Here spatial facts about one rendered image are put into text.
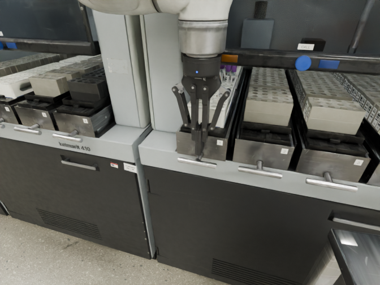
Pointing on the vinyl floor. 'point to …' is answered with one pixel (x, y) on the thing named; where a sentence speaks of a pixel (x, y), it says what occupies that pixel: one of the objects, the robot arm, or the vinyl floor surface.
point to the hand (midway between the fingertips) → (199, 140)
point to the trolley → (347, 259)
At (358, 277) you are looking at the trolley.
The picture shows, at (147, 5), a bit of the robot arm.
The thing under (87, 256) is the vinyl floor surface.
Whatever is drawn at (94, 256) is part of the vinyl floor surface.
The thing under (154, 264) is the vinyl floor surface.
